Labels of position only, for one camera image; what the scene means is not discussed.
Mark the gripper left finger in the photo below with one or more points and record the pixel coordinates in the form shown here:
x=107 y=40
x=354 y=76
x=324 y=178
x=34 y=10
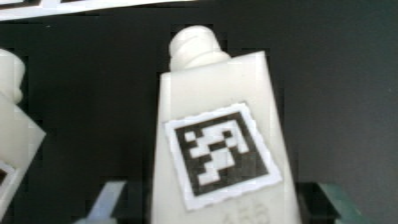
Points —
x=100 y=213

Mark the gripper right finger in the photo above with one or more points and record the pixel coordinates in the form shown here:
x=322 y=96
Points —
x=324 y=205

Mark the white stool leg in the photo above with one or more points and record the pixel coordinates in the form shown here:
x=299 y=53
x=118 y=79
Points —
x=22 y=134
x=223 y=181

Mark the white fiducial marker sheet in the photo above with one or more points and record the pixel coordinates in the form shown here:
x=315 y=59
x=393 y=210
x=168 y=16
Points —
x=20 y=9

